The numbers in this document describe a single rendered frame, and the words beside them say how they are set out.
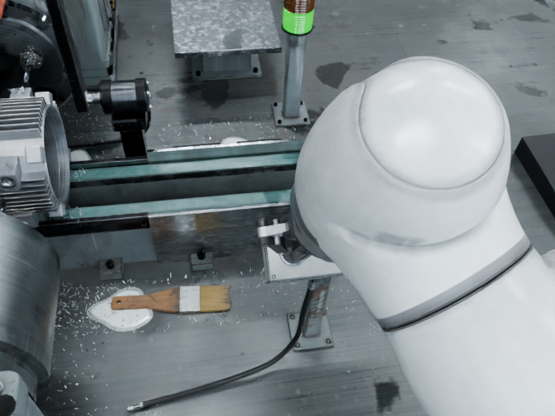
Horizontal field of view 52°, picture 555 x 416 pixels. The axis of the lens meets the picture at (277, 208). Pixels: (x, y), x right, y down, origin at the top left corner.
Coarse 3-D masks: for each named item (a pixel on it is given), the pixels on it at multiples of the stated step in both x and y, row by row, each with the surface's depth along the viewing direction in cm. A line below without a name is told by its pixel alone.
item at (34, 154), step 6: (36, 96) 88; (42, 96) 88; (48, 96) 88; (48, 102) 88; (30, 150) 81; (36, 150) 81; (42, 150) 82; (30, 156) 81; (36, 156) 81; (42, 156) 81; (30, 162) 81; (36, 162) 81; (42, 162) 81; (60, 204) 90; (60, 210) 90; (54, 216) 90
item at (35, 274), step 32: (0, 224) 67; (0, 256) 64; (32, 256) 68; (0, 288) 62; (32, 288) 66; (0, 320) 60; (32, 320) 64; (0, 352) 60; (32, 352) 63; (32, 384) 64
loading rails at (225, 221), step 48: (240, 144) 105; (288, 144) 107; (96, 192) 103; (144, 192) 105; (192, 192) 107; (240, 192) 109; (288, 192) 100; (96, 240) 97; (144, 240) 99; (192, 240) 100; (240, 240) 102
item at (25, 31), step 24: (24, 0) 94; (72, 0) 106; (0, 24) 94; (24, 24) 95; (48, 24) 96; (72, 24) 102; (0, 48) 98; (24, 48) 98; (48, 48) 99; (0, 72) 101; (24, 72) 102; (48, 72) 103; (0, 96) 105
